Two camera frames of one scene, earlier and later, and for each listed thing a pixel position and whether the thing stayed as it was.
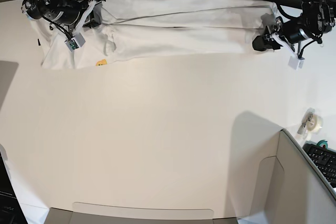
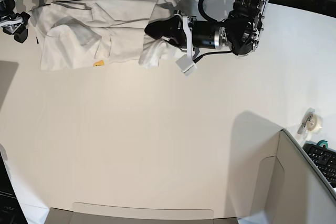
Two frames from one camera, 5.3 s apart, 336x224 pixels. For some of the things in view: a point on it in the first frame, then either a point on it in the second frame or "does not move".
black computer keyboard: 325,159 does not move
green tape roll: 322,142 does not move
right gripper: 263,42 to 173,28
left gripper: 93,18 to 15,22
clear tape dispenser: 311,123 does not move
